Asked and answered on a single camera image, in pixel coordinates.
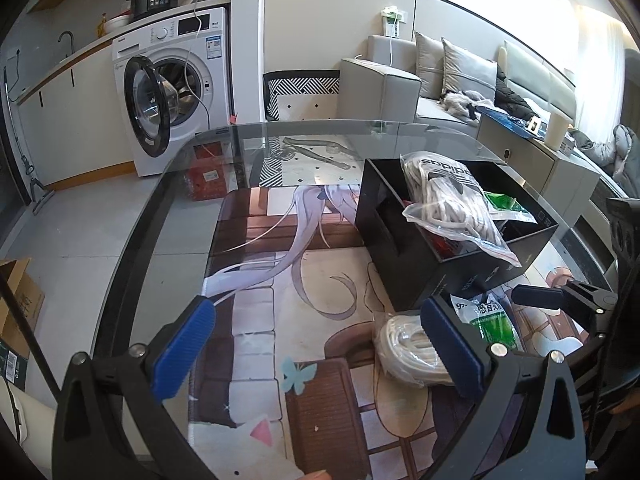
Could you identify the beige drawer cabinet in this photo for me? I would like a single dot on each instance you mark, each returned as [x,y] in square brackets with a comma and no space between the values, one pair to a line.
[565,182]

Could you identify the grey sofa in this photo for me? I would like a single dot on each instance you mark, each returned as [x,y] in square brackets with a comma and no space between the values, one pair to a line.
[382,85]

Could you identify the patterned black white chair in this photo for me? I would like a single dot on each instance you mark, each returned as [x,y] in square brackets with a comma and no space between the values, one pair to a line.
[295,95]

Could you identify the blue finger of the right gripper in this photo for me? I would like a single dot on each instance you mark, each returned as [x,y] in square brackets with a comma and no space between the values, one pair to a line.
[538,297]

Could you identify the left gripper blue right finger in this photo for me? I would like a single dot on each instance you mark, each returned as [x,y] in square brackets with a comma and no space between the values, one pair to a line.
[459,345]

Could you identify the red white snack packet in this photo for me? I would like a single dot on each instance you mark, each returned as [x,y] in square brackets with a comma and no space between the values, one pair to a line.
[448,249]

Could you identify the anime printed desk mat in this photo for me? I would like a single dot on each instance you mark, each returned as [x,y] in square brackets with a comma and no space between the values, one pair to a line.
[309,368]

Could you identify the red box on floor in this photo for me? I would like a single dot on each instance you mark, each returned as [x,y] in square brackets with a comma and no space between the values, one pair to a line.
[211,173]

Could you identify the white washing machine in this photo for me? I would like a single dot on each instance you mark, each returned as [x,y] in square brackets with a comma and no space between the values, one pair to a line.
[173,82]

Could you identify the white cylinder cup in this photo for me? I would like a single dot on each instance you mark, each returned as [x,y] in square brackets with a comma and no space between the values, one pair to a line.
[556,130]

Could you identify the green white medicine packet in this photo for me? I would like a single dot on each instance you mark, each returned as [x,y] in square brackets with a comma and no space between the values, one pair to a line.
[505,208]

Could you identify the grey cushion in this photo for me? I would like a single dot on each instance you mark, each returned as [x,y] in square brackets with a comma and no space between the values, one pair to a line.
[466,71]

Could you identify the black cardboard box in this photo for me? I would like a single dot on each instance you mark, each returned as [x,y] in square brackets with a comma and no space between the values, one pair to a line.
[414,264]

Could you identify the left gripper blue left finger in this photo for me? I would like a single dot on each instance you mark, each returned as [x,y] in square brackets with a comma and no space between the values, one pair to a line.
[176,346]

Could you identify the beige cushion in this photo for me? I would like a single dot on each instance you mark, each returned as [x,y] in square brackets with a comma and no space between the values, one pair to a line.
[429,65]

